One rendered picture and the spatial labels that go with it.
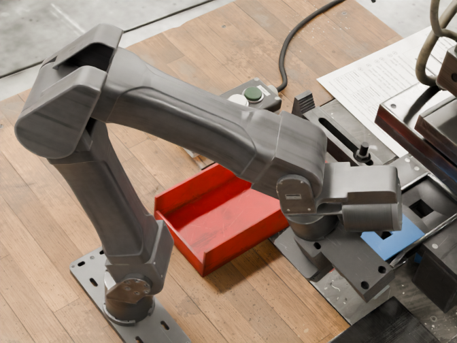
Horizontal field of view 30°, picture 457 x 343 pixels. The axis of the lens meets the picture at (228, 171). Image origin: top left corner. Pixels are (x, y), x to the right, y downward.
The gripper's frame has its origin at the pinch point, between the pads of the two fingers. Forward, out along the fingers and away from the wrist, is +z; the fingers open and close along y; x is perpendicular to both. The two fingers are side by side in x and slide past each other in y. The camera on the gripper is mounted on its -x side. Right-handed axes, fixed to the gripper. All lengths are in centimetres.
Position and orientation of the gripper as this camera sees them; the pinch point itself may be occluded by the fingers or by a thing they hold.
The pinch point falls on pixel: (334, 256)
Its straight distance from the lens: 110.1
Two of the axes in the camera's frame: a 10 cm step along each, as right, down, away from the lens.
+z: 2.7, 4.0, 8.8
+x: -6.1, -6.4, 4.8
